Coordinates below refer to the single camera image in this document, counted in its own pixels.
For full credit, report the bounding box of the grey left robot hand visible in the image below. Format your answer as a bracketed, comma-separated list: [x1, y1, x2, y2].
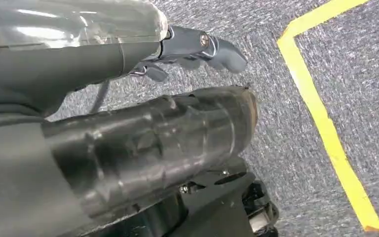
[0, 0, 259, 237]

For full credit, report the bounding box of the yellow floor tape outline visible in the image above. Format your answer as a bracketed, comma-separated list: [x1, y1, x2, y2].
[276, 0, 379, 235]

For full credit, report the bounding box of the thin black cable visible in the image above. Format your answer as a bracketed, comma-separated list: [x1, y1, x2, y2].
[89, 80, 111, 114]

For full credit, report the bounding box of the black robot foot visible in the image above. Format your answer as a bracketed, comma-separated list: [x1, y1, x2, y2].
[88, 156, 280, 237]

